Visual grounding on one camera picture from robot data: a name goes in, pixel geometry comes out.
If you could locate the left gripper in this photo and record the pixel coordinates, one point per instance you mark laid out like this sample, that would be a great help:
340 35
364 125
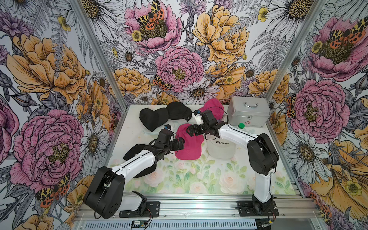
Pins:
176 146

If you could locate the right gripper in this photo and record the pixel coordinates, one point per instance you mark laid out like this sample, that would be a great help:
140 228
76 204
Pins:
195 127

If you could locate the pink cap back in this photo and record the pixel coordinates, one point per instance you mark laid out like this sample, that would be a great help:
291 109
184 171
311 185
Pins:
215 106

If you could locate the pink cap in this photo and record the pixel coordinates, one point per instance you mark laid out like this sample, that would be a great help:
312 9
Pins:
215 106
193 145

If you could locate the white Colorado cap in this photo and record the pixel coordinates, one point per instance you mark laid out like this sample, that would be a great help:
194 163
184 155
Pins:
220 148

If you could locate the pink cap front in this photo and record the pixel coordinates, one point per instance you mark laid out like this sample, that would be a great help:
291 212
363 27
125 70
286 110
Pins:
193 145

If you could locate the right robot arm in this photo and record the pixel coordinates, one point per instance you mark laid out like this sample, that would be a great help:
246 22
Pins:
262 154

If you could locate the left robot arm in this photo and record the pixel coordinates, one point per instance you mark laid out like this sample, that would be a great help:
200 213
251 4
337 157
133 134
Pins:
106 196

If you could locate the black cap back left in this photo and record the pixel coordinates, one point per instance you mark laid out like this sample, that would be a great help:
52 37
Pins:
152 119

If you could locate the black cap with white logo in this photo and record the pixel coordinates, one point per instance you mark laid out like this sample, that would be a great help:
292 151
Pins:
143 162

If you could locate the white bottle green lid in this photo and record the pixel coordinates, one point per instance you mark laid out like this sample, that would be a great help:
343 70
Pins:
241 126

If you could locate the black cap back centre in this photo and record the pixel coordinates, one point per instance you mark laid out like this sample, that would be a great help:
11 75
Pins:
178 110

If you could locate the silver first aid case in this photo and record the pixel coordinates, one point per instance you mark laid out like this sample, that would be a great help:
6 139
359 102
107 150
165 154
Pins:
252 111

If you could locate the floral table mat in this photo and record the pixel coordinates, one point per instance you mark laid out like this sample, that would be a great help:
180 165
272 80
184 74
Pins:
206 175

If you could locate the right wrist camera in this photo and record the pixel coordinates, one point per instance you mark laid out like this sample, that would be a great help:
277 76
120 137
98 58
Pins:
197 116

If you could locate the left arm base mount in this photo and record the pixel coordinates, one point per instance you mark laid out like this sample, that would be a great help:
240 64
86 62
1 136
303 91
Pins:
136 205

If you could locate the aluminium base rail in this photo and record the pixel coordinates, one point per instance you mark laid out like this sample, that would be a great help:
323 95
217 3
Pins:
209 212

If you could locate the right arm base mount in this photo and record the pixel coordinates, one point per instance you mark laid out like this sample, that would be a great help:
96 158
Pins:
255 207

